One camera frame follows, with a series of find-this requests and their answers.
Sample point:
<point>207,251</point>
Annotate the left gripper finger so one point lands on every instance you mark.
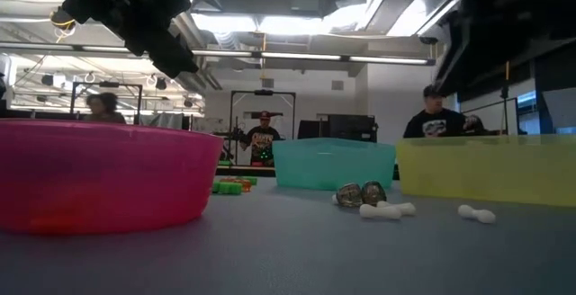
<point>177,59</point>

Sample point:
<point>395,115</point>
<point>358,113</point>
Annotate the person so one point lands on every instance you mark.
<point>262,142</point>
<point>434,124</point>
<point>104,106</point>

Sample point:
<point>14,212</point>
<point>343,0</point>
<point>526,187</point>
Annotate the long ceiling strip light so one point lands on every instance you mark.
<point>301,56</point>

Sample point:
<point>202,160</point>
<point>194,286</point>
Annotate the pink round plastic bowl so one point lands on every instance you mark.
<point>112,173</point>

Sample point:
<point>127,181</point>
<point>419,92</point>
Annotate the orange plastic pumpkin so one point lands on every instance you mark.
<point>245,185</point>

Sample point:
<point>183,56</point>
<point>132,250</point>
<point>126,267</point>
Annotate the black cabinet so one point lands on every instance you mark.
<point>351,128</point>

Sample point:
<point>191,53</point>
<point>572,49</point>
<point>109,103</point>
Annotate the teal plastic bin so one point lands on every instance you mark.
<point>333,164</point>

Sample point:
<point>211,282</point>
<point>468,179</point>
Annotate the grey-blue table mat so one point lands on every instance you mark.
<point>288,259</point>

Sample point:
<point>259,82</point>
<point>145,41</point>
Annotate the black framed whiteboard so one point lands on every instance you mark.
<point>499,115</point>

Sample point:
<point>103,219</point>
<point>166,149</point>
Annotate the yellow-green translucent bin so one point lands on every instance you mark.
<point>495,173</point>

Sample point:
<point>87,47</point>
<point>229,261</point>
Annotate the large spiral ventilation duct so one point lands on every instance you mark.
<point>198,74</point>

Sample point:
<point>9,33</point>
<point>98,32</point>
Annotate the black metal frame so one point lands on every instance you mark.
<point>263,92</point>
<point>108,84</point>

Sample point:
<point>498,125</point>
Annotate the small grey wall vent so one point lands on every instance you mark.
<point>337,85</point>
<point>267,83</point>

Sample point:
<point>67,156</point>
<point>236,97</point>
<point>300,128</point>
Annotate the black table frame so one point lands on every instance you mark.
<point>247,171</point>

